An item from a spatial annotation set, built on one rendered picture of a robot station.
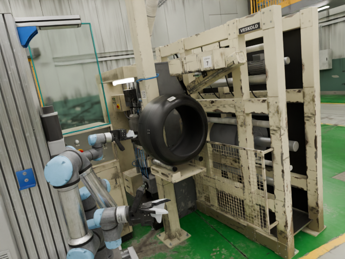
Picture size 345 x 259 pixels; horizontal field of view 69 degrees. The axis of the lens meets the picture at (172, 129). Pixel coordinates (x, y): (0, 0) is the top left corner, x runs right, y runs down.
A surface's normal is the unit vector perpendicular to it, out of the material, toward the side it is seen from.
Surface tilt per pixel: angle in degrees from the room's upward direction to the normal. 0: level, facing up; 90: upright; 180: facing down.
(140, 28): 90
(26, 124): 90
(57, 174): 82
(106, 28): 90
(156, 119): 67
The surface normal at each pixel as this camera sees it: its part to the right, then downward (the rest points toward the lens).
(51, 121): 0.40, 0.13
